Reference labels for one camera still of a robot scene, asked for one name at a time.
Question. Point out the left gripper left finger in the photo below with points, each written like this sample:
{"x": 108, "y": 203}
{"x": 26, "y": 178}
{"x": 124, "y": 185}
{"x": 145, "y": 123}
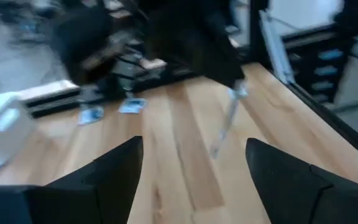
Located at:
{"x": 104, "y": 193}

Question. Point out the black shelf unit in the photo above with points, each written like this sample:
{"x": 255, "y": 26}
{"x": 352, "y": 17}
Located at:
{"x": 303, "y": 62}

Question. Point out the green striped bandage wrapper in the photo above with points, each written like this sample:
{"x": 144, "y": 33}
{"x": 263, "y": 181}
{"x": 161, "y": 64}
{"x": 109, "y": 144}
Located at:
{"x": 230, "y": 116}

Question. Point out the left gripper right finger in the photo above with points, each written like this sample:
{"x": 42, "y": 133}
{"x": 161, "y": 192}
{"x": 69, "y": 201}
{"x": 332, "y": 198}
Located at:
{"x": 291, "y": 199}

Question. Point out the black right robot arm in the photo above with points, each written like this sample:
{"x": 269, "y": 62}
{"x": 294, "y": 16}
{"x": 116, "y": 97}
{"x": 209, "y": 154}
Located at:
{"x": 82, "y": 40}

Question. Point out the silver aluminium post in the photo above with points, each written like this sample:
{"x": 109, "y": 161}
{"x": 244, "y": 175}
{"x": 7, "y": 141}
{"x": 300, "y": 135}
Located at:
{"x": 277, "y": 49}

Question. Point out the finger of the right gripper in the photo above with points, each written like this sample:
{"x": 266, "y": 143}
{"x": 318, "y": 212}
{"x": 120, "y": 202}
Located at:
{"x": 233, "y": 81}

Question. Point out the white flat bar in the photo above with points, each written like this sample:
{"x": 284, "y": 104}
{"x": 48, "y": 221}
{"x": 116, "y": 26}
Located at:
{"x": 48, "y": 88}

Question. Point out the flat white packet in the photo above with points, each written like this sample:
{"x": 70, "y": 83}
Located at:
{"x": 132, "y": 105}
{"x": 90, "y": 115}

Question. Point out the grey plastic bin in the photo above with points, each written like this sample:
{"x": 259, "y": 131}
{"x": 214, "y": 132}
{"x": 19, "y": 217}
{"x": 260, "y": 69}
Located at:
{"x": 11, "y": 140}

